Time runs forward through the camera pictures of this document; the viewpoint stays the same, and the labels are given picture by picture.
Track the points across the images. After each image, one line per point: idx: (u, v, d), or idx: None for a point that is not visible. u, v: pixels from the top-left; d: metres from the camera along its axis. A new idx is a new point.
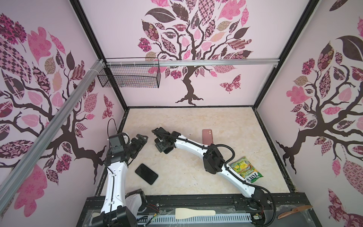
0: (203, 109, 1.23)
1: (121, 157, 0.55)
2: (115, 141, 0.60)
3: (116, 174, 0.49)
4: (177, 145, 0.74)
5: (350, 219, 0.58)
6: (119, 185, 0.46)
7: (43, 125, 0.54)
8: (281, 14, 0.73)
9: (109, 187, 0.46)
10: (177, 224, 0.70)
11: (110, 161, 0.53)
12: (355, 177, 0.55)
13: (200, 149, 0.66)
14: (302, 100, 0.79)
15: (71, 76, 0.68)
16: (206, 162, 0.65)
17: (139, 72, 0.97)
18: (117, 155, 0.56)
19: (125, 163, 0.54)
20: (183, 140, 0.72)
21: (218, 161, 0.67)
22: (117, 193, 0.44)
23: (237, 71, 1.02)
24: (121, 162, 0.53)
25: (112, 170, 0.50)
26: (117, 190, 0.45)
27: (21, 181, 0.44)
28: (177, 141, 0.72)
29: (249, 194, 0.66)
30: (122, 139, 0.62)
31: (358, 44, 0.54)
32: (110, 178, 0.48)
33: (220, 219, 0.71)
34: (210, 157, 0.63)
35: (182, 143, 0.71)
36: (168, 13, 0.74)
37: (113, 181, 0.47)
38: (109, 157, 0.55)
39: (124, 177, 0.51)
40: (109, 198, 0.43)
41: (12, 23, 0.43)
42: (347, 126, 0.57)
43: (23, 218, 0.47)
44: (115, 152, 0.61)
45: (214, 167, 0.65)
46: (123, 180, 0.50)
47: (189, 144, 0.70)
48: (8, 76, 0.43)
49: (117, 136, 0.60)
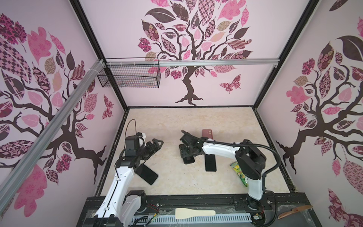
0: (203, 109, 1.23)
1: (131, 162, 0.56)
2: (130, 144, 0.61)
3: (122, 179, 0.50)
4: (205, 151, 0.66)
5: (350, 219, 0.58)
6: (119, 192, 0.46)
7: (43, 125, 0.54)
8: (281, 14, 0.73)
9: (110, 190, 0.47)
10: (177, 224, 0.70)
11: (119, 164, 0.55)
12: (355, 178, 0.55)
13: (231, 148, 0.55)
14: (302, 100, 0.79)
15: (71, 76, 0.68)
16: (240, 163, 0.52)
17: (139, 72, 0.97)
18: (128, 159, 0.57)
19: (133, 170, 0.55)
20: (210, 143, 0.63)
21: (261, 165, 0.51)
22: (113, 200, 0.44)
23: (237, 71, 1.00)
24: (129, 169, 0.53)
25: (118, 174, 0.51)
26: (115, 196, 0.45)
27: (21, 181, 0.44)
28: (204, 145, 0.64)
29: (256, 198, 0.64)
30: (136, 143, 0.63)
31: (358, 44, 0.54)
32: (115, 181, 0.49)
33: (220, 218, 0.71)
34: (246, 156, 0.50)
35: (209, 147, 0.63)
36: (168, 13, 0.74)
37: (115, 186, 0.48)
38: (120, 160, 0.57)
39: (127, 184, 0.51)
40: (106, 202, 0.43)
41: (12, 23, 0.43)
42: (347, 126, 0.57)
43: (23, 218, 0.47)
44: (127, 154, 0.62)
45: (253, 170, 0.49)
46: (126, 187, 0.51)
47: (219, 145, 0.60)
48: (8, 76, 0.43)
49: (133, 140, 0.61)
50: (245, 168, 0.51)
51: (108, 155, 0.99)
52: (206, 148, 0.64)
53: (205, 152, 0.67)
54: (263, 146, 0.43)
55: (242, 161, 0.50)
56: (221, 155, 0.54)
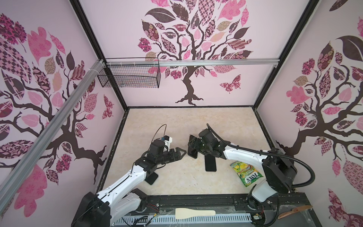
0: (203, 109, 1.23)
1: (148, 167, 0.58)
2: (153, 149, 0.63)
3: (132, 177, 0.52)
4: (227, 155, 0.62)
5: (350, 219, 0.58)
6: (124, 186, 0.48)
7: (43, 125, 0.54)
8: (281, 15, 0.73)
9: (118, 180, 0.50)
10: (177, 224, 0.70)
11: (138, 162, 0.59)
12: (355, 177, 0.55)
13: (258, 156, 0.50)
14: (302, 100, 0.79)
15: (71, 76, 0.68)
16: (268, 174, 0.47)
17: (139, 72, 0.97)
18: (147, 163, 0.60)
19: (145, 173, 0.57)
20: (233, 148, 0.60)
21: (290, 178, 0.46)
22: (116, 190, 0.46)
23: (237, 71, 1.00)
24: (143, 171, 0.56)
25: (132, 171, 0.54)
26: (119, 187, 0.47)
27: (21, 181, 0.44)
28: (226, 150, 0.61)
29: (257, 199, 0.64)
30: (159, 151, 0.64)
31: (358, 44, 0.54)
32: (126, 175, 0.52)
33: (220, 219, 0.71)
34: (274, 166, 0.45)
35: (231, 152, 0.59)
36: (168, 13, 0.74)
37: (124, 179, 0.51)
38: (140, 160, 0.61)
39: (133, 185, 0.53)
40: (109, 188, 0.46)
41: (12, 23, 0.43)
42: (347, 126, 0.57)
43: (23, 218, 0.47)
44: (148, 158, 0.65)
45: (282, 183, 0.44)
46: (131, 187, 0.52)
47: (243, 152, 0.56)
48: (8, 76, 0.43)
49: (157, 147, 0.62)
50: (272, 180, 0.47)
51: (108, 155, 0.99)
52: (228, 152, 0.61)
53: (226, 156, 0.63)
54: (292, 158, 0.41)
55: (271, 171, 0.45)
56: (243, 161, 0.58)
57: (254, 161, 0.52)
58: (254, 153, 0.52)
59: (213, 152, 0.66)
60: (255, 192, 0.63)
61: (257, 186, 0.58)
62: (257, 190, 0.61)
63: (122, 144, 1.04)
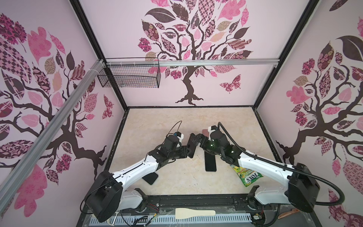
0: (203, 109, 1.23)
1: (160, 159, 0.59)
2: (168, 144, 0.64)
3: (145, 165, 0.54)
4: (242, 164, 0.57)
5: (350, 219, 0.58)
6: (137, 171, 0.50)
7: (43, 125, 0.55)
8: (281, 15, 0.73)
9: (133, 166, 0.51)
10: (177, 224, 0.70)
11: (151, 152, 0.61)
12: (355, 177, 0.55)
13: (282, 172, 0.46)
14: (302, 100, 0.79)
15: (71, 76, 0.68)
16: (293, 193, 0.43)
17: (140, 72, 0.97)
18: (160, 155, 0.61)
19: (157, 165, 0.58)
20: (251, 158, 0.55)
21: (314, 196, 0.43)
22: (129, 174, 0.48)
23: (237, 71, 1.02)
24: (156, 162, 0.57)
25: (145, 160, 0.56)
26: (132, 172, 0.49)
27: (21, 181, 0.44)
28: (243, 159, 0.56)
29: (260, 201, 0.63)
30: (173, 145, 0.65)
31: (358, 44, 0.54)
32: (140, 163, 0.54)
33: (220, 218, 0.71)
34: (300, 186, 0.41)
35: (249, 162, 0.54)
36: (168, 13, 0.74)
37: (137, 166, 0.52)
38: (153, 151, 0.62)
39: (146, 172, 0.55)
40: (124, 171, 0.48)
41: (12, 23, 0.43)
42: (347, 126, 0.57)
43: (23, 218, 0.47)
44: (161, 151, 0.66)
45: (308, 204, 0.41)
46: (142, 175, 0.53)
47: (263, 163, 0.51)
48: (8, 76, 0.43)
49: (171, 142, 0.63)
50: (296, 197, 0.43)
51: (107, 155, 0.99)
52: (243, 160, 0.56)
53: (240, 164, 0.59)
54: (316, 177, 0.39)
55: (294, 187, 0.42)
56: (261, 173, 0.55)
57: (276, 175, 0.47)
58: (277, 167, 0.48)
59: (226, 158, 0.60)
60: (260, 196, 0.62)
61: (263, 190, 0.63)
62: (263, 195, 0.60)
63: (122, 144, 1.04)
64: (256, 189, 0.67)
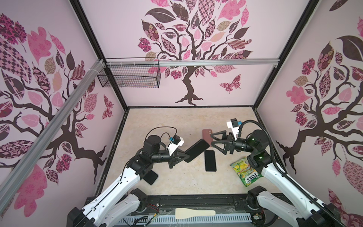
0: (203, 109, 1.23)
1: (141, 168, 0.52)
2: (148, 148, 0.55)
3: (122, 184, 0.48)
4: (264, 172, 0.55)
5: (350, 219, 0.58)
6: (113, 196, 0.45)
7: (43, 125, 0.54)
8: (281, 15, 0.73)
9: (108, 189, 0.46)
10: (177, 224, 0.70)
11: (130, 163, 0.53)
12: (355, 177, 0.55)
13: (307, 202, 0.43)
14: (302, 100, 0.79)
15: (71, 76, 0.68)
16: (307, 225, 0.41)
17: (139, 72, 0.97)
18: (141, 162, 0.54)
19: (139, 176, 0.52)
20: (278, 173, 0.51)
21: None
22: (103, 203, 0.43)
23: (237, 71, 1.02)
24: (135, 175, 0.50)
25: (122, 176, 0.50)
26: (107, 199, 0.44)
27: (21, 182, 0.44)
28: (270, 170, 0.53)
29: (260, 203, 0.64)
30: (153, 149, 0.56)
31: (358, 45, 0.54)
32: (116, 182, 0.48)
33: (220, 218, 0.71)
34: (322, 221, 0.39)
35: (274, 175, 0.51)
36: (168, 13, 0.74)
37: (114, 187, 0.46)
38: (132, 161, 0.54)
39: (126, 190, 0.49)
40: (97, 201, 0.43)
41: (12, 23, 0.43)
42: (347, 126, 0.57)
43: (23, 218, 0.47)
44: (143, 157, 0.59)
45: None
46: (122, 194, 0.49)
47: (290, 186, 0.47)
48: (8, 76, 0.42)
49: (151, 145, 0.54)
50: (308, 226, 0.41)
51: (108, 155, 0.99)
52: (269, 171, 0.53)
53: (262, 172, 0.56)
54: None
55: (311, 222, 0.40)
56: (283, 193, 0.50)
57: (298, 202, 0.45)
58: (304, 195, 0.45)
59: (251, 160, 0.58)
60: (263, 200, 0.62)
61: (269, 200, 0.60)
62: (267, 203, 0.60)
63: (123, 144, 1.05)
64: (262, 191, 0.66)
